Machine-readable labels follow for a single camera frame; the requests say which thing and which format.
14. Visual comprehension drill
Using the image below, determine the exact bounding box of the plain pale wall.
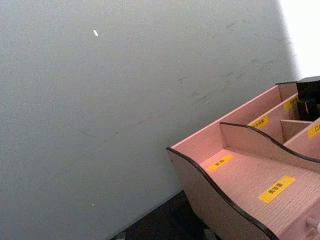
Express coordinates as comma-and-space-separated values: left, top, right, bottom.
0, 0, 320, 240

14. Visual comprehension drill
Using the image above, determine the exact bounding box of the black box-shaped item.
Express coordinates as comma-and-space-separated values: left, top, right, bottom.
296, 75, 320, 122

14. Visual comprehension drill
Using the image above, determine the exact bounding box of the pink wooden desk organizer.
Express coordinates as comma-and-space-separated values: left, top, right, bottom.
166, 81, 320, 240

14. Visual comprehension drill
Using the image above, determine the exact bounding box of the black table cloth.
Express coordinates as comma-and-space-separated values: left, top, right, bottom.
109, 189, 221, 240

